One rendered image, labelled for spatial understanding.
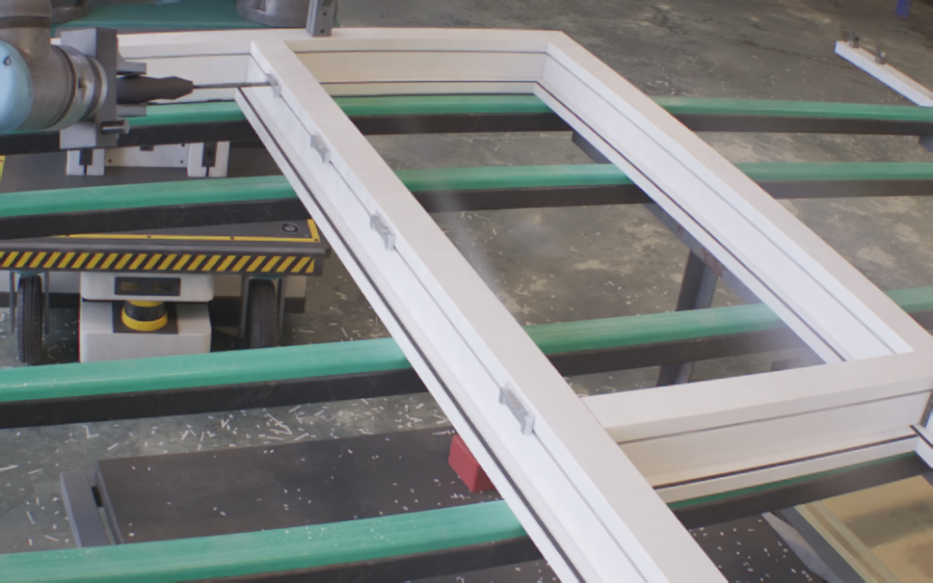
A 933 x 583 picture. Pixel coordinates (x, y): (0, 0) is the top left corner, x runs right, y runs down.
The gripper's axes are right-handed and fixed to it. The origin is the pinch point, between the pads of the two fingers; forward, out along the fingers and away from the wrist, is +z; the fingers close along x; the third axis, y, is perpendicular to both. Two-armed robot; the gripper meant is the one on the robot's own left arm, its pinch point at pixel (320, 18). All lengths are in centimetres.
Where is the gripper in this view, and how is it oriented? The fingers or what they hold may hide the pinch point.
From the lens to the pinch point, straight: 175.6
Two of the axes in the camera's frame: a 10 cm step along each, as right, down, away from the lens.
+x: 3.8, 4.9, -7.8
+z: -1.5, 8.7, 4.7
